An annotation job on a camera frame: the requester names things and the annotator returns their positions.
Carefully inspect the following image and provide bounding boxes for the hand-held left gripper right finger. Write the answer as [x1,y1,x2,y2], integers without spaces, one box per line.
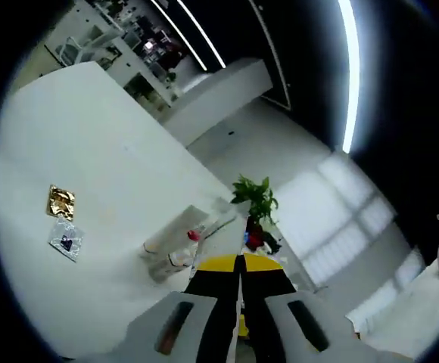
[241,252,372,363]

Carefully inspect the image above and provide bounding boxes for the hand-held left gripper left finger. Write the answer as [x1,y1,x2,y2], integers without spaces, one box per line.
[124,253,242,363]

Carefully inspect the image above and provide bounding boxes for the white red-collar pump bottle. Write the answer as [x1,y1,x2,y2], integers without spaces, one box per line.
[147,222,220,283]

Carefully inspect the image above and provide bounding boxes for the white skincare cream tube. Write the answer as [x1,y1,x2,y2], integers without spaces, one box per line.
[140,205,210,260]

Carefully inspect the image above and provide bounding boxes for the gold foil skincare sachet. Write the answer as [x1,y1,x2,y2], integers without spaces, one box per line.
[45,184,76,222]

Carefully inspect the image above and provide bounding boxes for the red black bag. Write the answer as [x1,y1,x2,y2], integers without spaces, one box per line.
[244,222,283,254]

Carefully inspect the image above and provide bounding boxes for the person in white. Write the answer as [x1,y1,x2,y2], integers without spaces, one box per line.
[346,260,439,358]

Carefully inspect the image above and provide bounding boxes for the green potted plant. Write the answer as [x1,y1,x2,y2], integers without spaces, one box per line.
[229,174,280,231]

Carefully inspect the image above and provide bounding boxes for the white window blinds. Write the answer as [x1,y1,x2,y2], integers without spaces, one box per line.
[272,154,398,288]

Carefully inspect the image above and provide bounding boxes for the wide ceiling light strip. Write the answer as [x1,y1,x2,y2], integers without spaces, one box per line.
[336,0,361,154]

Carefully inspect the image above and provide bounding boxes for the row of white desks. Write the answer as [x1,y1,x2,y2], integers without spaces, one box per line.
[90,0,185,110]

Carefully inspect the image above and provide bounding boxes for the long ceiling light strip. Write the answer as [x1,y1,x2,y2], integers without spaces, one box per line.
[176,0,227,70]
[149,0,209,72]

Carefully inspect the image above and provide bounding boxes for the white office chair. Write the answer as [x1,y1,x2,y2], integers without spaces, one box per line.
[54,24,103,65]

